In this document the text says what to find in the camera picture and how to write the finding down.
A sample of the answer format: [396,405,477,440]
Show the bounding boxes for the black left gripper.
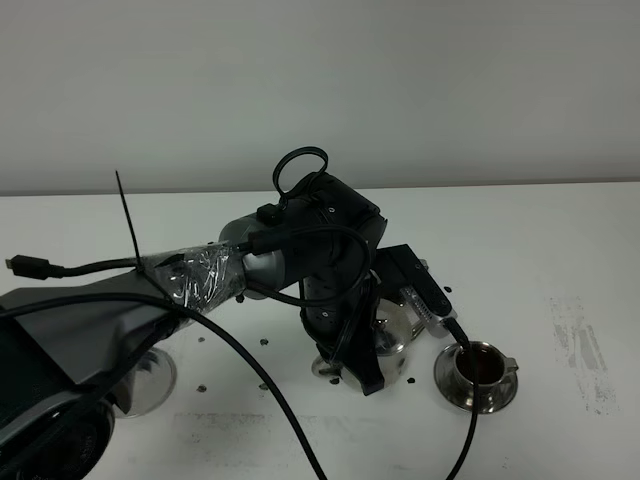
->
[319,274,385,396]

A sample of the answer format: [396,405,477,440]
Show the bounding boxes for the stainless steel teapot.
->
[311,294,424,391]

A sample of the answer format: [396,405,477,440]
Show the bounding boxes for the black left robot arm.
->
[1,172,387,479]

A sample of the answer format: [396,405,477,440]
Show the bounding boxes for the near stainless steel saucer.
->
[433,344,520,415]

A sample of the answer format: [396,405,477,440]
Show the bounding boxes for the stainless steel saucer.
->
[420,259,430,279]
[433,344,520,415]

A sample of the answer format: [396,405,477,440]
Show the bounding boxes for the far stainless steel saucer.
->
[420,259,430,279]

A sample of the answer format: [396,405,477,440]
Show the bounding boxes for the near stainless steel teacup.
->
[453,341,519,390]

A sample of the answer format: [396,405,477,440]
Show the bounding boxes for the steel teapot saucer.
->
[112,348,177,418]

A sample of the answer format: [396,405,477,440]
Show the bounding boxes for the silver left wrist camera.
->
[377,243,457,339]

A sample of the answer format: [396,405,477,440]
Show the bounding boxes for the black left camera cable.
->
[0,146,481,480]

